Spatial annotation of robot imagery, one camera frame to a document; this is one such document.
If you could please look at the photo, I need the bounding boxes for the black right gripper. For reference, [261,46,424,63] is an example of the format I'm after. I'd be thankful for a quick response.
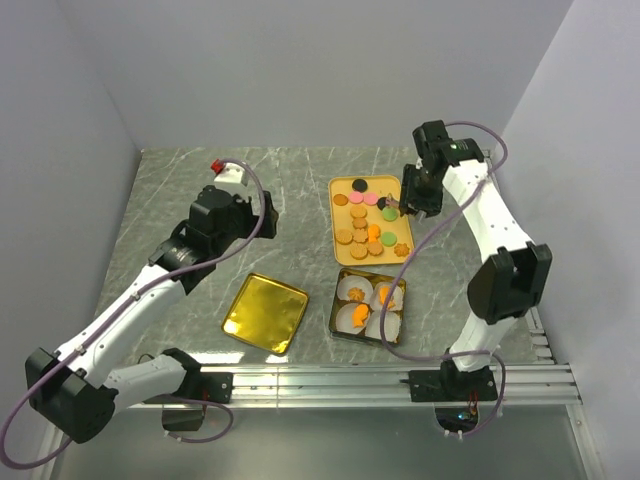
[397,164,444,221]

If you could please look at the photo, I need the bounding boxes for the metal serving tongs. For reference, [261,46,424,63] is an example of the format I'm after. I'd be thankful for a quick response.
[380,194,401,217]

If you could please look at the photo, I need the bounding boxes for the gold tin lid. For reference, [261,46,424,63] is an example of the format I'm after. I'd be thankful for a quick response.
[221,273,309,356]

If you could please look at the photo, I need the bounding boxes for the orange fish cookie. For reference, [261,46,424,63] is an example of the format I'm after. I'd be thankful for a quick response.
[367,224,381,243]
[351,304,369,329]
[378,285,396,309]

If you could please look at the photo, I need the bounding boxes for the orange swirl cookie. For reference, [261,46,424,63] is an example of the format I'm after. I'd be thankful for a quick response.
[347,287,365,302]

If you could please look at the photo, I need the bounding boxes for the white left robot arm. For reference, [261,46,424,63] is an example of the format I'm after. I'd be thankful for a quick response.
[25,184,278,444]

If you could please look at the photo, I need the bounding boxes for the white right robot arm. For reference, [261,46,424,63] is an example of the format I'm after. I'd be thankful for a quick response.
[399,120,552,401]

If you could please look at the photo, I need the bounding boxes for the green macaron cookie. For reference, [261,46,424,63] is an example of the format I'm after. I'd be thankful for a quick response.
[380,231,397,247]
[382,207,399,222]

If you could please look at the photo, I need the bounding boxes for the black sandwich cookie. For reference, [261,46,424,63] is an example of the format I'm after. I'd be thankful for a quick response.
[352,178,368,193]
[376,197,394,211]

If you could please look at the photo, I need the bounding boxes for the pink macaron cookie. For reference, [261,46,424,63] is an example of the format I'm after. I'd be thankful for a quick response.
[363,193,379,206]
[349,191,363,204]

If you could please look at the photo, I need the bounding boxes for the tan flower cookie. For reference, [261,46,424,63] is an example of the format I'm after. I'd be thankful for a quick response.
[393,243,411,258]

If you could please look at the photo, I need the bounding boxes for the yellow cookie tray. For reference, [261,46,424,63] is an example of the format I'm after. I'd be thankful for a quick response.
[328,175,414,267]

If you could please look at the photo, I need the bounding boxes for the round biscuit sandwich cookie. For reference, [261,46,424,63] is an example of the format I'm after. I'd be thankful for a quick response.
[350,205,367,219]
[335,229,353,245]
[349,242,368,260]

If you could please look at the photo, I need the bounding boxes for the brown oval cookie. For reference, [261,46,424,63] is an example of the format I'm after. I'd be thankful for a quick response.
[352,217,368,229]

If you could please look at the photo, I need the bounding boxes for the brown round cookie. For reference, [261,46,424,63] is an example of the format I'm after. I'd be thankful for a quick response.
[367,241,384,256]

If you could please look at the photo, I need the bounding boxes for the orange flower cookie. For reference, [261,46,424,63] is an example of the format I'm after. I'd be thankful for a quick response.
[353,228,369,243]

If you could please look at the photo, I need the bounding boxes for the white paper cup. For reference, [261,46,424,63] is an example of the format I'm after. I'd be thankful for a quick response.
[369,282,404,312]
[336,275,373,304]
[365,311,402,343]
[335,303,370,335]

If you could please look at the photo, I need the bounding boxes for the black gold cookie tin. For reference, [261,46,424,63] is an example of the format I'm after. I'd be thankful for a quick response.
[328,268,406,345]

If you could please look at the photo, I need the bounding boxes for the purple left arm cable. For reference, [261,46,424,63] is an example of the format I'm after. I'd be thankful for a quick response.
[0,158,273,469]

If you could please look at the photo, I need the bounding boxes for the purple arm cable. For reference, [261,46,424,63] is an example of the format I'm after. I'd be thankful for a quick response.
[0,158,273,469]
[377,119,509,441]

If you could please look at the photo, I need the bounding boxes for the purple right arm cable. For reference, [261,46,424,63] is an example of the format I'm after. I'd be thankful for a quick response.
[377,119,509,441]

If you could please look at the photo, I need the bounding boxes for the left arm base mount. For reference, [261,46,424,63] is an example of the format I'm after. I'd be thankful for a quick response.
[168,371,234,404]

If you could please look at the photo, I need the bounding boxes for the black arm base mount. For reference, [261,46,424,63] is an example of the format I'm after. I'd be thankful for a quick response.
[405,367,498,403]

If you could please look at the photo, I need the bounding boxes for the aluminium table rail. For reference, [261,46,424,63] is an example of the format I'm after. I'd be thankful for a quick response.
[109,362,584,411]

